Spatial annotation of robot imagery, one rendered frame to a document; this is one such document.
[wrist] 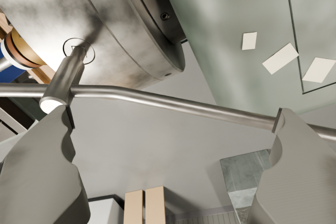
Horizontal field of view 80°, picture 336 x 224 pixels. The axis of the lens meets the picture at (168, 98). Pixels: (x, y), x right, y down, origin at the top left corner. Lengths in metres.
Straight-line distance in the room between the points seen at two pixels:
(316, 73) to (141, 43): 0.19
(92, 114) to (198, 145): 1.08
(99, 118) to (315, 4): 1.92
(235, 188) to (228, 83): 1.95
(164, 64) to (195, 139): 1.86
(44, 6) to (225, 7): 0.17
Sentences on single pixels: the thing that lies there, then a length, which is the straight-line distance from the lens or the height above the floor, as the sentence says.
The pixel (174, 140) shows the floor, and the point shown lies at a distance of 2.09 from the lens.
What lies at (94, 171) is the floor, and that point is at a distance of 2.67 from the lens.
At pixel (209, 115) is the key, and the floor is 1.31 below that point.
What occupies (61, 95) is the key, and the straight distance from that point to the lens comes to 0.18.
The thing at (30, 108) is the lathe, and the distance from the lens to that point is 0.83.
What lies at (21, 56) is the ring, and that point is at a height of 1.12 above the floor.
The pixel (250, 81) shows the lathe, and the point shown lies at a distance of 0.24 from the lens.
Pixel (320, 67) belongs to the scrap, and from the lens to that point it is 0.26.
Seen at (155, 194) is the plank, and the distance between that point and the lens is 2.75.
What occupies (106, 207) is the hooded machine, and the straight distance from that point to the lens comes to 2.93.
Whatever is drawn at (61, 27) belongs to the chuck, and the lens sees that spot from 0.24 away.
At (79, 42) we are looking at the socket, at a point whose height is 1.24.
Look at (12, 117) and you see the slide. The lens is 0.80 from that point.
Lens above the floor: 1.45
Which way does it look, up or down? 55 degrees down
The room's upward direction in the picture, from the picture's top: 178 degrees counter-clockwise
